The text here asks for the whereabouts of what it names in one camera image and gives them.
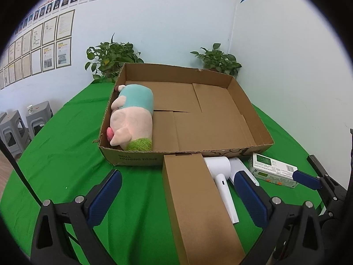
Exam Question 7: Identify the potted plant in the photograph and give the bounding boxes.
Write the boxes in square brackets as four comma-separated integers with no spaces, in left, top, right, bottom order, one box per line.
[190,42,242,78]
[84,35,144,83]

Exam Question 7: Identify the white green medicine box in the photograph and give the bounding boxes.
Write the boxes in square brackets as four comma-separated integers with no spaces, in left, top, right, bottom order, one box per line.
[250,153,298,188]

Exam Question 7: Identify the grey plastic stool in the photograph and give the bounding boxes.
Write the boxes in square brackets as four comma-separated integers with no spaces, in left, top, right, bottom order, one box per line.
[26,101,53,139]
[1,110,31,158]

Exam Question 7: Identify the white hair dryer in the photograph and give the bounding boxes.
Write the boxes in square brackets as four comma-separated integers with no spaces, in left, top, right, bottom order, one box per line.
[203,157,239,224]

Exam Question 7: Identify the pink plush pig toy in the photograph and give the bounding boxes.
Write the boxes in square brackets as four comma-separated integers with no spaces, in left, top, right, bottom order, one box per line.
[107,84,154,151]

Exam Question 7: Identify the black cable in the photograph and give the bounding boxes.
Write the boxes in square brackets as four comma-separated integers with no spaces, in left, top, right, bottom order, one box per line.
[0,139,83,244]

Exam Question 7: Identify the long brown cardboard box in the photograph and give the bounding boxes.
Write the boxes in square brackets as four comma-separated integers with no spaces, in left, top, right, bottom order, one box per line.
[162,154,245,264]

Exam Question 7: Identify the right potted plant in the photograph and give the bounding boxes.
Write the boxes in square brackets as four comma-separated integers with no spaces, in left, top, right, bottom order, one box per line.
[190,42,242,78]

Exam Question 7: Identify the white rounded device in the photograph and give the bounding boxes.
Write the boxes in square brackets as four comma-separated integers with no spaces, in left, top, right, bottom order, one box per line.
[229,157,260,186]

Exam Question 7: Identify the framed certificates on wall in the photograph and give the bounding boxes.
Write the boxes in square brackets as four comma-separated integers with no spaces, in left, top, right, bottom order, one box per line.
[1,10,75,90]

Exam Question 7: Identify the left potted plant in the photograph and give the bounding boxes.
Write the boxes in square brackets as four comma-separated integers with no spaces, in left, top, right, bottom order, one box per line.
[84,35,144,83]

